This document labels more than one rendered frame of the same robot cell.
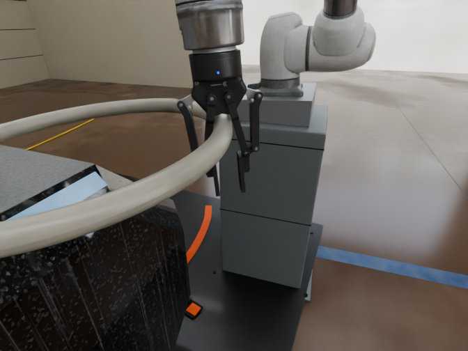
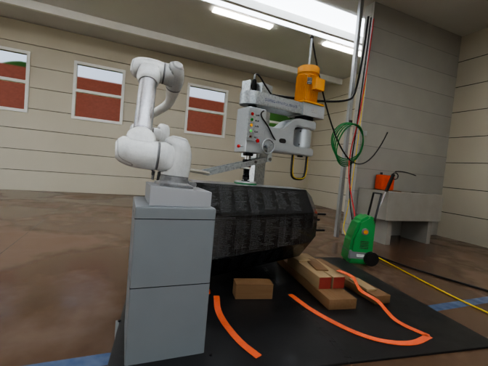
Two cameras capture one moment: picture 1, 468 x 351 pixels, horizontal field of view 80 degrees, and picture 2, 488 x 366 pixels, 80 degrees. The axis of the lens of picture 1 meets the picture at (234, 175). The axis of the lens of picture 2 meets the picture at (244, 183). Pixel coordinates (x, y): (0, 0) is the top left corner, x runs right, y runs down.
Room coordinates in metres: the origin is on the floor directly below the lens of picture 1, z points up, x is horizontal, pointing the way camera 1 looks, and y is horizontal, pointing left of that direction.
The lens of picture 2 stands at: (2.65, -0.92, 1.03)
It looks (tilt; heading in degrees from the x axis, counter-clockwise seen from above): 3 degrees down; 140
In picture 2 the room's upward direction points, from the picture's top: 5 degrees clockwise
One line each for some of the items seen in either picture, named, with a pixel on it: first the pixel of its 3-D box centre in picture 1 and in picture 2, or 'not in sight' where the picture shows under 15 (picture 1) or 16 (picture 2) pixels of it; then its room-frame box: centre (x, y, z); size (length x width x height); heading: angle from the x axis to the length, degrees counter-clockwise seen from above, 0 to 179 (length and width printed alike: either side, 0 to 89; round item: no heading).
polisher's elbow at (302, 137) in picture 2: not in sight; (301, 139); (0.60, 1.54, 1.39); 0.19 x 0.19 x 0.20
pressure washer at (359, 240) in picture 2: not in sight; (361, 226); (0.88, 2.48, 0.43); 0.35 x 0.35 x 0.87; 51
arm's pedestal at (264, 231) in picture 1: (271, 193); (166, 271); (1.15, -0.19, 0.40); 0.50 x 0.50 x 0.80; 73
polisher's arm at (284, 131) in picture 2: not in sight; (282, 139); (0.57, 1.27, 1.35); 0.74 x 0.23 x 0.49; 81
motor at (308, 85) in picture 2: not in sight; (308, 86); (0.62, 1.54, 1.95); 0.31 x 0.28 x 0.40; 171
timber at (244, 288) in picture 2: not in sight; (253, 288); (1.00, 0.64, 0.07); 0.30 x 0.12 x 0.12; 62
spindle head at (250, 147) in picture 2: not in sight; (256, 133); (0.51, 0.97, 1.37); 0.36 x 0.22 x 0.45; 81
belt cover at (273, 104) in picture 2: not in sight; (281, 108); (0.55, 1.23, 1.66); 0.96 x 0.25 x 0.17; 81
